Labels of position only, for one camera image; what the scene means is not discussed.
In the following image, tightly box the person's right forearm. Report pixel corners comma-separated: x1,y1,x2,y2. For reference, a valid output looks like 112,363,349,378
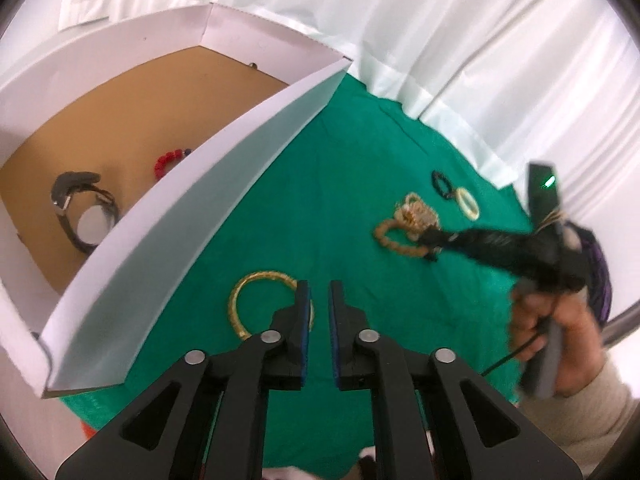
520,357,640,480

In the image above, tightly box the purple cloth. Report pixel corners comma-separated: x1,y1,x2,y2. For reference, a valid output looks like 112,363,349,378
565,222,614,323

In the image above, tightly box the green cloth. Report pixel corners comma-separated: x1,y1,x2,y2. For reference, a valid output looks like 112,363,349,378
60,72,533,477

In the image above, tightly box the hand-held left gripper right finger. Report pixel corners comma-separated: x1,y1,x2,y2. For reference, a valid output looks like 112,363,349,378
327,280,583,480

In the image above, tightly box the white jade bangle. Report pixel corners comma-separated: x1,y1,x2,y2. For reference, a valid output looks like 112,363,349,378
454,187,481,220

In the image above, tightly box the tan bead bracelet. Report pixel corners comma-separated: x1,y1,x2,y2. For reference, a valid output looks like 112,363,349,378
374,217,441,257

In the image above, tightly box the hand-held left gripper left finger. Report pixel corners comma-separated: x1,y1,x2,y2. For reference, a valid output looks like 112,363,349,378
55,280,313,480

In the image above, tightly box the grey metal bar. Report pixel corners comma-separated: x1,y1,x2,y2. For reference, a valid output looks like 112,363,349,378
602,300,640,347

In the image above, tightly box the black cable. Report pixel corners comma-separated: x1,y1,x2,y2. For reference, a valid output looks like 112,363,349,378
480,317,553,377

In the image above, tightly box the gold ornate jewelry piece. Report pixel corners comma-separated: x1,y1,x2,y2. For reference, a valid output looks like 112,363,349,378
395,192,442,235

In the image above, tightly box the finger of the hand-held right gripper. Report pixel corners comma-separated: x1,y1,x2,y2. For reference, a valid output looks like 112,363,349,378
420,227,518,273

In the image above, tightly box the black wristwatch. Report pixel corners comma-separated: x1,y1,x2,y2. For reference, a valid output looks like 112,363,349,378
52,171,123,256

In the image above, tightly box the black bead bracelet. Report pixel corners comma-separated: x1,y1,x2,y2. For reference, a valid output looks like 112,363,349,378
431,170,457,200

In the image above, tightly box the red bead bracelet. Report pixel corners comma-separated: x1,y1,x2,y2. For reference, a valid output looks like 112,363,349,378
152,147,193,181

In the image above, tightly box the person's right hand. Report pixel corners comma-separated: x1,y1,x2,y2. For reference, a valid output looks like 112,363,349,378
509,280,612,397

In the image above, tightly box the white cardboard box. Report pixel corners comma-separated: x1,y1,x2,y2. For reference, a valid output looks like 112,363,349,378
0,2,353,401

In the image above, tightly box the gold bangle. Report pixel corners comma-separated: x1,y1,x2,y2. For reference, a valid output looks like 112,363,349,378
228,271,316,341

